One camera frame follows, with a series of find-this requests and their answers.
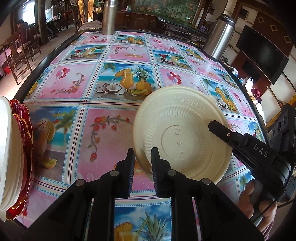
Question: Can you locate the white foam plate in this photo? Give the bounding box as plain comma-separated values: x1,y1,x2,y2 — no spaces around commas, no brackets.
1,96,23,222

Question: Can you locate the person's right hand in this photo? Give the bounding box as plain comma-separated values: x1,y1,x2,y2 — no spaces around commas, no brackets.
237,180,278,235

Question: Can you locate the black flat television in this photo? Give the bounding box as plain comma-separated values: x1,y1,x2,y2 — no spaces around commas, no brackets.
236,25,288,84

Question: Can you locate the steel thermos flask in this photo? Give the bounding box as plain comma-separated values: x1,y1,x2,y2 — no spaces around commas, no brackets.
102,1,118,35
202,14,236,62

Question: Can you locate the red gold-rimmed plate stack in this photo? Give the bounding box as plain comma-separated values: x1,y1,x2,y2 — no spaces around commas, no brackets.
6,99,33,220

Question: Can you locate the large landscape painting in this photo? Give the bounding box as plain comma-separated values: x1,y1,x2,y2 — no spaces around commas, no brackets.
133,0,200,23

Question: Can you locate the wooden dining chair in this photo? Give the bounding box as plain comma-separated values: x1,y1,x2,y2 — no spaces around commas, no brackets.
1,32,32,85

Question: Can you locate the seated person in background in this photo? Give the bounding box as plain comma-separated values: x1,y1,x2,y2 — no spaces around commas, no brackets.
17,19,29,38

